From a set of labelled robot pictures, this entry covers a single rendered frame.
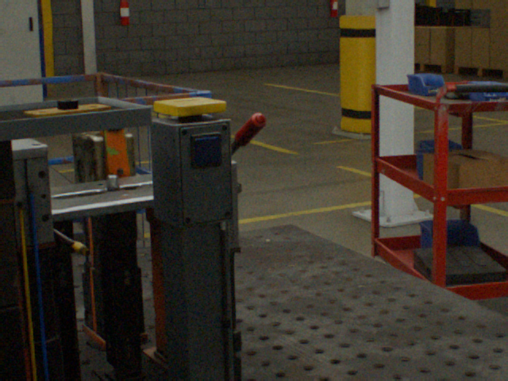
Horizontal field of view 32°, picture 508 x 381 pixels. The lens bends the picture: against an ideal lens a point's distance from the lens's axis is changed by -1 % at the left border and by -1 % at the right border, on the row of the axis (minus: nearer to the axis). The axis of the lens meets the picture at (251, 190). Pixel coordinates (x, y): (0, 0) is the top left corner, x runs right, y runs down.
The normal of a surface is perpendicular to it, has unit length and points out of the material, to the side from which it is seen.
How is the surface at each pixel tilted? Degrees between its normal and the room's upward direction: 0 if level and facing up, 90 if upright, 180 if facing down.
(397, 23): 90
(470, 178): 90
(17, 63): 90
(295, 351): 0
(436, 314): 0
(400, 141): 90
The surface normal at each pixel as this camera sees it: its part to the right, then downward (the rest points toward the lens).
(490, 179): 0.34, 0.18
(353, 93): -0.88, 0.12
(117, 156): 0.50, -0.04
